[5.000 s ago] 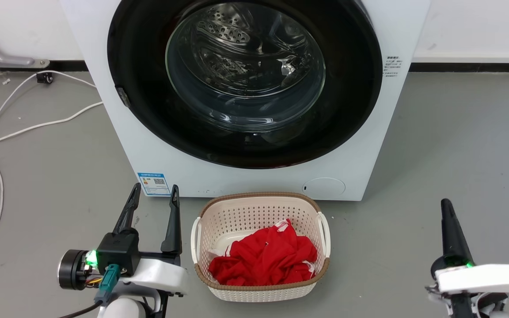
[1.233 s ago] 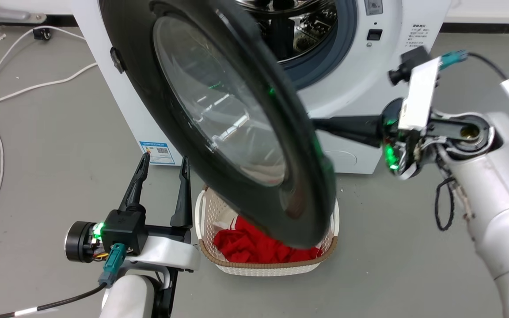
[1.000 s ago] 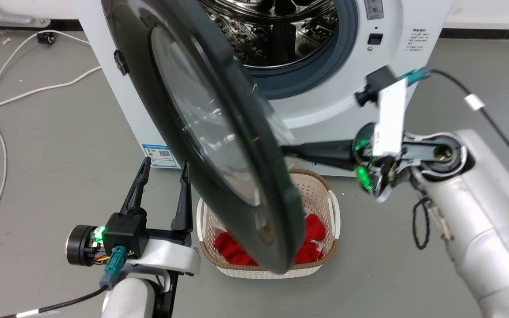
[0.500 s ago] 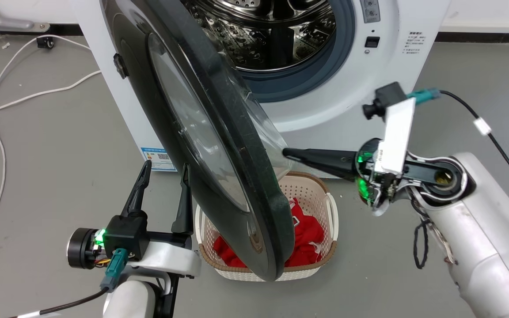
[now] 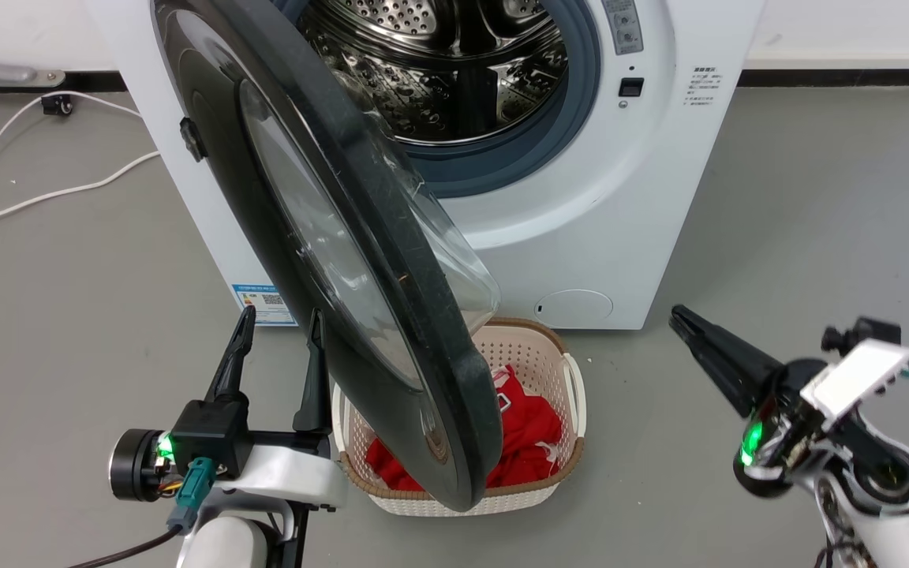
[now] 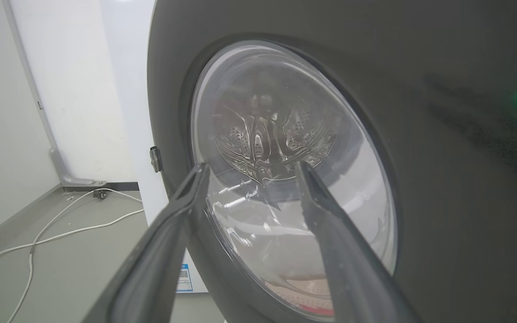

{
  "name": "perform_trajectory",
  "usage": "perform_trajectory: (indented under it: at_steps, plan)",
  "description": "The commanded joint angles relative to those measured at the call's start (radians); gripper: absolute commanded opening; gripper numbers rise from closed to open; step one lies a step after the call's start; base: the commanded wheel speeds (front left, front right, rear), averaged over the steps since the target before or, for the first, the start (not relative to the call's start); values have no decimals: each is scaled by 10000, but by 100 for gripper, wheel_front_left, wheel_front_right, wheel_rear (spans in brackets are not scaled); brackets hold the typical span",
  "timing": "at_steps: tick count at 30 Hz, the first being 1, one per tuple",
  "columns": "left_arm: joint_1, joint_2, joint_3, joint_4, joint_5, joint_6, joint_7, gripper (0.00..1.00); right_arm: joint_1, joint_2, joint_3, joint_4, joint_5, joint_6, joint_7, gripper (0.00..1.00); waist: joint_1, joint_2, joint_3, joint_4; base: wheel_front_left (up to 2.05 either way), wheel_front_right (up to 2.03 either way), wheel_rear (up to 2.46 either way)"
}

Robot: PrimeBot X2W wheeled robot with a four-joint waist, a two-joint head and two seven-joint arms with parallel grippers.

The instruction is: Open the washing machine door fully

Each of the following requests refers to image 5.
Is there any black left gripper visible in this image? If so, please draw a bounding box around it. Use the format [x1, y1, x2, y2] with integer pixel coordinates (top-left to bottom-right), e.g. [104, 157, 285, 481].
[109, 305, 335, 503]

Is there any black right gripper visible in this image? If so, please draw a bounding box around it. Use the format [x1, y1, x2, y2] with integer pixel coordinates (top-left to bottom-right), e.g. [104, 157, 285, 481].
[668, 304, 828, 499]

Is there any dark round washing machine door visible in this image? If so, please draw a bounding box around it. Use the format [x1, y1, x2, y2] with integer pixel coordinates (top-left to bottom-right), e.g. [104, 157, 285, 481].
[151, 0, 503, 512]

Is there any white front-load washing machine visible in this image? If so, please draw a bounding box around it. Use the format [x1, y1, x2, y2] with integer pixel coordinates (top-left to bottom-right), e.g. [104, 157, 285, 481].
[84, 0, 767, 331]

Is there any grey-blue rubber door gasket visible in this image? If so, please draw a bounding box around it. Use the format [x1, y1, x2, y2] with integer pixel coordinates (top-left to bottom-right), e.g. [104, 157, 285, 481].
[277, 0, 604, 199]

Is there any blue energy label sticker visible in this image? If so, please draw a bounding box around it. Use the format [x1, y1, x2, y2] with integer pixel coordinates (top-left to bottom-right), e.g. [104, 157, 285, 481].
[231, 283, 298, 327]

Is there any round white filter cover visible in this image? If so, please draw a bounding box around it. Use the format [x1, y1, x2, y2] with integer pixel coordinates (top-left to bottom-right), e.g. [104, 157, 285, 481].
[534, 289, 614, 323]

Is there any cream woven plastic laundry basket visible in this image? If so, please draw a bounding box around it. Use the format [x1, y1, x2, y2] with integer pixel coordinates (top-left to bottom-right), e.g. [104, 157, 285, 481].
[332, 317, 588, 518]

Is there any red garment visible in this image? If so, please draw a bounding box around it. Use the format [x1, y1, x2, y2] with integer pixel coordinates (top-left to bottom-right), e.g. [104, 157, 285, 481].
[365, 364, 564, 491]

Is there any steel perforated washer drum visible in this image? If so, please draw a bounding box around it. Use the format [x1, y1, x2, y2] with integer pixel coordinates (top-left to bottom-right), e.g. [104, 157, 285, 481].
[297, 0, 570, 145]

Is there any grey washer control panel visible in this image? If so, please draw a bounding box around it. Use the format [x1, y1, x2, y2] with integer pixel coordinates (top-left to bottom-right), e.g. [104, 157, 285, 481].
[602, 0, 645, 57]

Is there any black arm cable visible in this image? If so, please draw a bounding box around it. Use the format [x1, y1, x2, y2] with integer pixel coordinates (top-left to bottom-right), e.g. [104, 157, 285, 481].
[66, 525, 181, 568]

